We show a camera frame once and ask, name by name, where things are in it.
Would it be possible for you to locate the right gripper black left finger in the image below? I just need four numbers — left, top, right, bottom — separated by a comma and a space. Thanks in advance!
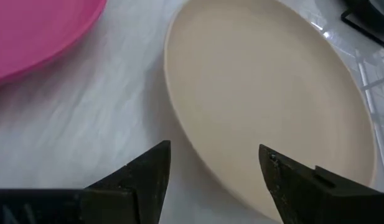
0, 139, 172, 224

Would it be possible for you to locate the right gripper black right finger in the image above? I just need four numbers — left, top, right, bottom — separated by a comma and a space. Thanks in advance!
258, 143, 384, 224

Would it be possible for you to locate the magenta plate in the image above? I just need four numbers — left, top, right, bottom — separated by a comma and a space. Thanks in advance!
0, 0, 108, 85

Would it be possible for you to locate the black frame wooden shelf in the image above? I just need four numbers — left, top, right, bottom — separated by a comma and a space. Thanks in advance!
340, 0, 384, 51

